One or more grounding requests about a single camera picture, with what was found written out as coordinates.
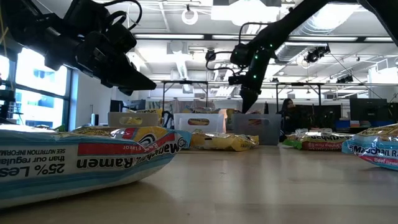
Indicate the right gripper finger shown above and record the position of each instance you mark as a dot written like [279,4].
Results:
[251,98]
[243,96]

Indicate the black background robot arm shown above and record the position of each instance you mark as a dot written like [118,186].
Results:
[168,119]

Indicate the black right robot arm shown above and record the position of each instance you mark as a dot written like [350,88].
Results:
[289,21]

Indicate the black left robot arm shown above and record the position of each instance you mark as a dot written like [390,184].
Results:
[31,31]

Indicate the black monitor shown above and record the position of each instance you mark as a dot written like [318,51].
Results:
[368,109]
[326,115]
[116,105]

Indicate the beige plastic bin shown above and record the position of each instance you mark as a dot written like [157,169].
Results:
[115,119]

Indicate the grey plastic bin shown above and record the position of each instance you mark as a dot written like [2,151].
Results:
[242,133]

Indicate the person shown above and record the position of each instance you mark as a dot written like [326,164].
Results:
[289,115]

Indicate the ceiling light bar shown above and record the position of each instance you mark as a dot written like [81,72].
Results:
[169,36]

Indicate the black ceiling spotlight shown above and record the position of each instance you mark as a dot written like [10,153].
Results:
[315,54]

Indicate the white plastic bin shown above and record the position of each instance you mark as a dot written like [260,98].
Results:
[182,123]

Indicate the window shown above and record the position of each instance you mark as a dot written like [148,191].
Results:
[37,102]

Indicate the blue storage box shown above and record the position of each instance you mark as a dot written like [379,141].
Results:
[342,124]

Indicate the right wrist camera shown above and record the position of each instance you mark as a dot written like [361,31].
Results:
[236,80]

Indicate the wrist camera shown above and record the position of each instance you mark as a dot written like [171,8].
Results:
[121,37]
[236,80]

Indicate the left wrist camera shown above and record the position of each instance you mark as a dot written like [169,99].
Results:
[121,37]

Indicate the black metal frame stand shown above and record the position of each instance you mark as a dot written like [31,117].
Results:
[298,84]
[185,82]

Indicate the black ceiling camera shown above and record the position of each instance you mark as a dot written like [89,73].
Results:
[210,55]

